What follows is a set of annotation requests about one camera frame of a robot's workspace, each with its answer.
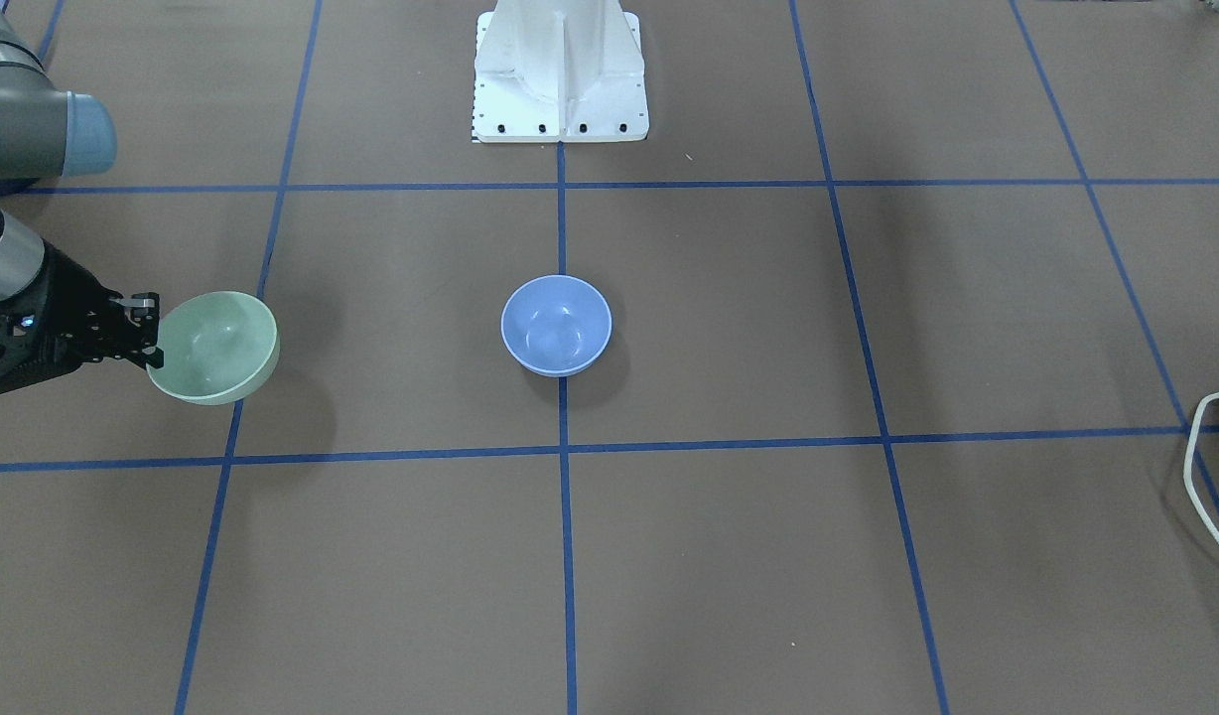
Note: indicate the green bowl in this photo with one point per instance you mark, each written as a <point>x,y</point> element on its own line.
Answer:
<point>217,348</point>

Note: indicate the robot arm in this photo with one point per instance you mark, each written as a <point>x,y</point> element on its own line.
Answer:
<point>46,132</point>

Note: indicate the blue bowl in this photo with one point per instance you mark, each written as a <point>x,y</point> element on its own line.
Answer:
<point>556,325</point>

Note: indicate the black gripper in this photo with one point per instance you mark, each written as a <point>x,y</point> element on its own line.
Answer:
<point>67,296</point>

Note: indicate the white metal stand base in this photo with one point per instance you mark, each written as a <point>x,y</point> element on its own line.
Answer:
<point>559,71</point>

